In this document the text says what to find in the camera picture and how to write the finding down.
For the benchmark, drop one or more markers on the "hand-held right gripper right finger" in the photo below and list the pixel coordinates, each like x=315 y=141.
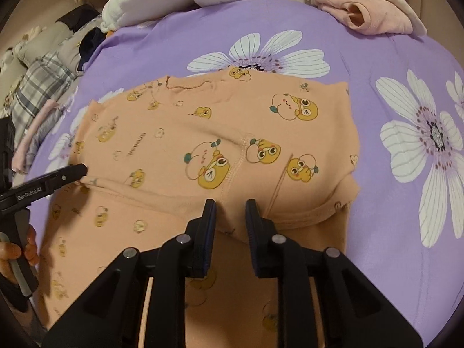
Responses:
x=252 y=224

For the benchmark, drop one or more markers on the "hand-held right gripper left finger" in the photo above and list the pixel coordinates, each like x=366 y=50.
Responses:
x=209 y=224

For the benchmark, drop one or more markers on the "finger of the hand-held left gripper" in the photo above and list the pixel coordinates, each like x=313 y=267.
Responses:
x=67 y=176

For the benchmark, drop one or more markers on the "orange cartoon print garment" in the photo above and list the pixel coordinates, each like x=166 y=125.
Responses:
x=163 y=141

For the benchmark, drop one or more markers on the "pink and grey clothes pile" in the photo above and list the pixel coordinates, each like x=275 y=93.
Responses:
x=36 y=130

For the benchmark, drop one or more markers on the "plaid clothes pile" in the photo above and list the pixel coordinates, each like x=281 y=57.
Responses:
x=54 y=40

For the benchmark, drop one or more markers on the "person's left hand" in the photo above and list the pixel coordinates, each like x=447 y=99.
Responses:
x=11 y=252

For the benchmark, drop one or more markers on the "plaid cloth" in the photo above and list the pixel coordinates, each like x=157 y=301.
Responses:
x=40 y=79

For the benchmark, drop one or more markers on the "purple floral bedsheet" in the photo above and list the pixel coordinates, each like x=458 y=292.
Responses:
x=380 y=232

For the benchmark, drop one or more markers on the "dark navy cloth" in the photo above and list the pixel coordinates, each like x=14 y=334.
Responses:
x=90 y=47

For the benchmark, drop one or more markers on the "pink folded garment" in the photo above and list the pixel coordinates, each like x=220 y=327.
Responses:
x=377 y=16

